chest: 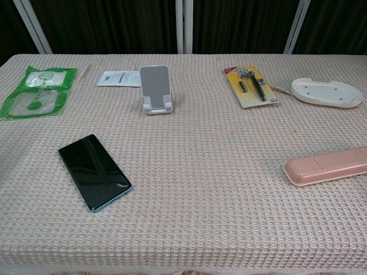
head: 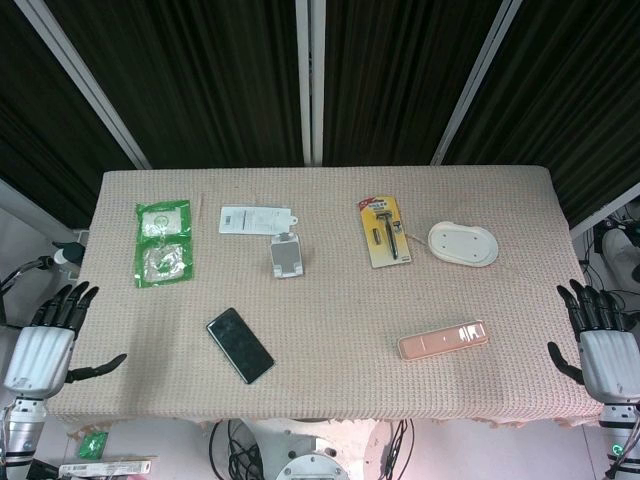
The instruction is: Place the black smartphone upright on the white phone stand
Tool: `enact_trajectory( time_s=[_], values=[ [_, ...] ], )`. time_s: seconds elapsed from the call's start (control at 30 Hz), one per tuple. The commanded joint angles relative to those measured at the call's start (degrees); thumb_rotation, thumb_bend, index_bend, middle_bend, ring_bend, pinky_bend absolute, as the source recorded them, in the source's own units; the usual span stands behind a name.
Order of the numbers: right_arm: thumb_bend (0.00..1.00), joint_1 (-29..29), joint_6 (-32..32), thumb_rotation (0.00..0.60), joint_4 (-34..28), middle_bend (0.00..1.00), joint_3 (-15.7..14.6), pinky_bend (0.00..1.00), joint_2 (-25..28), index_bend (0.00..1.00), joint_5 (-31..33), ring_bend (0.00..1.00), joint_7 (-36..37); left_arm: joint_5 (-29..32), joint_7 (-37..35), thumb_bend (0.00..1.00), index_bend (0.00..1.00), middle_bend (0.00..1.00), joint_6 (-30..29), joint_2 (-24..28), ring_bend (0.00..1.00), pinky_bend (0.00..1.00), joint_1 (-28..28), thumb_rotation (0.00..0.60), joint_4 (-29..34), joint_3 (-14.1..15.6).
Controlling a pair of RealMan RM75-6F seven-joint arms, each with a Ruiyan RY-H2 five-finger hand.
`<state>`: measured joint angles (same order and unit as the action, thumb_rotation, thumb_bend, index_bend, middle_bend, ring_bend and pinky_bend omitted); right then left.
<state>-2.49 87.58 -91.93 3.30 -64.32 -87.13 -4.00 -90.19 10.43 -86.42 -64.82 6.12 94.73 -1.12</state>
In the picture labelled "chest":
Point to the black smartphone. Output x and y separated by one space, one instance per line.
91 172

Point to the white phone stand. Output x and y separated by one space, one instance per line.
155 83

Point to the beige waffle tablecloth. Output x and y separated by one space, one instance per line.
200 172

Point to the yellow razor blister pack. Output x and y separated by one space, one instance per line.
246 97

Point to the white paper leaflet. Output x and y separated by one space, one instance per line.
114 78

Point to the black curtain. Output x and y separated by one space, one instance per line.
243 25
109 25
338 25
11 31

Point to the pink elongated case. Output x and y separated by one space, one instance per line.
321 169

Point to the white oval dish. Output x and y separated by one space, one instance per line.
324 91

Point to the green plastic package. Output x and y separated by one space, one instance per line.
37 106

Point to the white frame post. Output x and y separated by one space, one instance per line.
185 25
296 25
34 25

